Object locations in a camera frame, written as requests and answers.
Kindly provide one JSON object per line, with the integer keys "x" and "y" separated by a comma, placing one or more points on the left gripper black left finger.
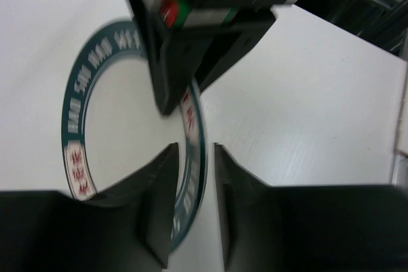
{"x": 153, "y": 189}

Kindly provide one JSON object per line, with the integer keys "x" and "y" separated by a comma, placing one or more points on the green rimmed white plate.
{"x": 111, "y": 126}

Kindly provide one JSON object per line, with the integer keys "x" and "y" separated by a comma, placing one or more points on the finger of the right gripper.
{"x": 231, "y": 43}
{"x": 174, "y": 56}

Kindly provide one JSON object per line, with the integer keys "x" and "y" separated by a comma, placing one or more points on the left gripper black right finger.
{"x": 244, "y": 215}

